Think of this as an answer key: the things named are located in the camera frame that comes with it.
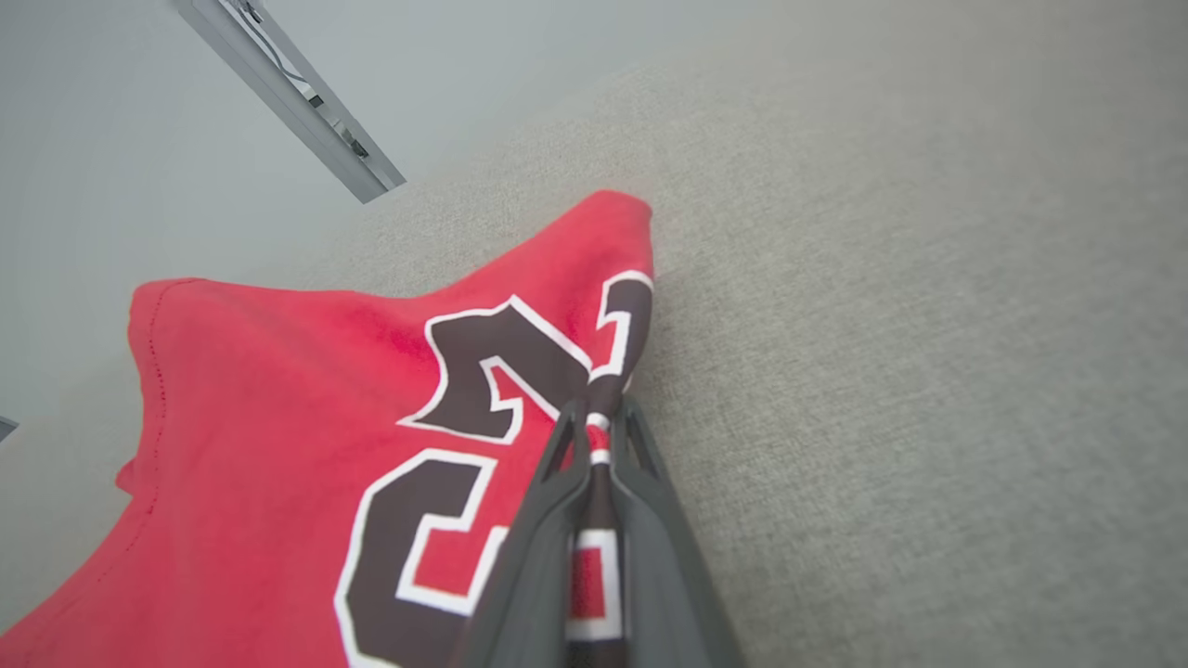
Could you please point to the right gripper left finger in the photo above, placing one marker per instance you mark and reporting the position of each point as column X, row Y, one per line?
column 538, row 575

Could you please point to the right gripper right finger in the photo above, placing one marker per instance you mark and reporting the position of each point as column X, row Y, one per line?
column 659, row 575

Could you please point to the grey aluminium frame post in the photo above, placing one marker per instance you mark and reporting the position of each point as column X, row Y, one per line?
column 329, row 93
column 278, row 93

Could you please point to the red jersey with black numerals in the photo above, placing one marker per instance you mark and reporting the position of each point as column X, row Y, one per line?
column 260, row 399

